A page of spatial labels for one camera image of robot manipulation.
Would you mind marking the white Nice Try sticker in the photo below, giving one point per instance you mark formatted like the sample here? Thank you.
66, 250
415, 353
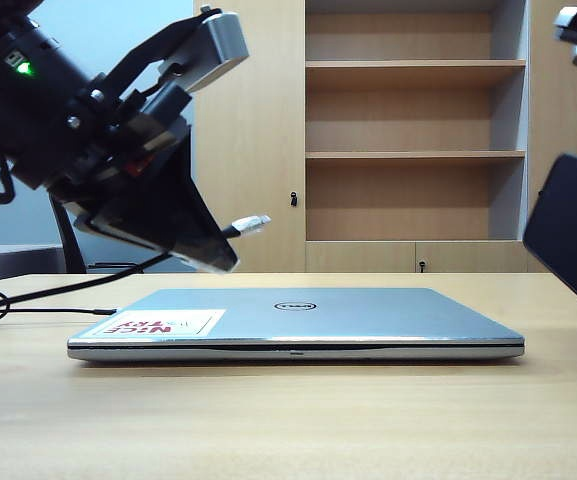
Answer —
168, 322

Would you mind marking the light wooden shelf cabinet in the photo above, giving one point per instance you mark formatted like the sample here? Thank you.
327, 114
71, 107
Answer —
268, 150

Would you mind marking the silver Dell laptop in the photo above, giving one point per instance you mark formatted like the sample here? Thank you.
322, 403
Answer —
348, 325

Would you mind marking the grey side table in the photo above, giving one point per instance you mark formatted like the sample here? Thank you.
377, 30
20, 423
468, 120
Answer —
13, 260

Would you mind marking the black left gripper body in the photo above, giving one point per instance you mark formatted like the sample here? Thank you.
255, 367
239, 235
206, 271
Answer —
103, 130

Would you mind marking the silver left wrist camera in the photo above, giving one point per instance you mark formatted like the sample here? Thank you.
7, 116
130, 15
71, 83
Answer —
223, 40

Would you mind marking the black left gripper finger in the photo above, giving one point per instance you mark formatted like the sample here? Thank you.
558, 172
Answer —
168, 210
133, 240

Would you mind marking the black office chair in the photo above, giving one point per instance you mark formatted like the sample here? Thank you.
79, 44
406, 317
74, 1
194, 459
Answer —
70, 250

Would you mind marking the black smartphone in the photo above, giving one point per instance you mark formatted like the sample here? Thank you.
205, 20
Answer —
573, 225

